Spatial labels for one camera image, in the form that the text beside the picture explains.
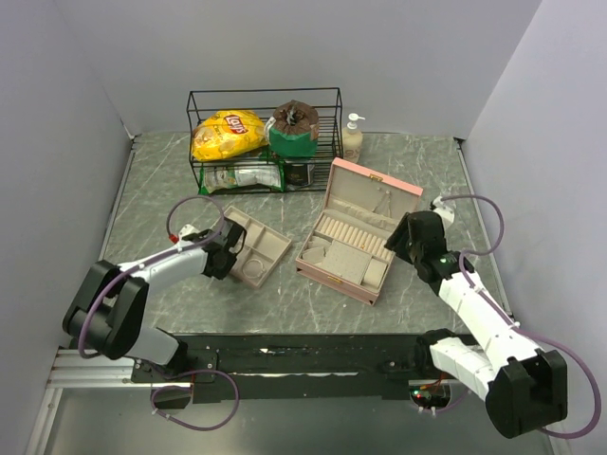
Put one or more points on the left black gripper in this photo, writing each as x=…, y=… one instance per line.
x=220, y=274

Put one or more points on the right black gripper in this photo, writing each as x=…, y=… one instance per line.
x=401, y=229

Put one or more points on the pink jewelry tray insert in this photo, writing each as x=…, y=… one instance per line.
x=264, y=247

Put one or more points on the pink jewelry box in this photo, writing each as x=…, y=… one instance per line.
x=345, y=248

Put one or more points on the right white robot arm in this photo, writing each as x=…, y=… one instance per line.
x=524, y=388

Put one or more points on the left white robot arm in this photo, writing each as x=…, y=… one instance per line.
x=106, y=315

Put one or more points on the white green snack bag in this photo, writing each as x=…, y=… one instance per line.
x=218, y=178

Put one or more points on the dark tin can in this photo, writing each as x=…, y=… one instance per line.
x=299, y=173

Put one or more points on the cream pump lotion bottle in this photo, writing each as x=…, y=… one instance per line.
x=352, y=138

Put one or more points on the yellow Lays chips bag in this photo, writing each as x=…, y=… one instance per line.
x=227, y=134

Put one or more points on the brown green wrapped package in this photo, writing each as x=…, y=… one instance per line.
x=293, y=129

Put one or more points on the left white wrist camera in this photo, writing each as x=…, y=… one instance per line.
x=186, y=233

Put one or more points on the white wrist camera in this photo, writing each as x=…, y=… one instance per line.
x=186, y=233
x=441, y=208

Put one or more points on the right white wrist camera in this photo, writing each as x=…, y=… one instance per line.
x=441, y=208

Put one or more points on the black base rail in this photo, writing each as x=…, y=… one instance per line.
x=287, y=366

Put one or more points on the black wire shelf rack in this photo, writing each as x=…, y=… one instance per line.
x=327, y=100

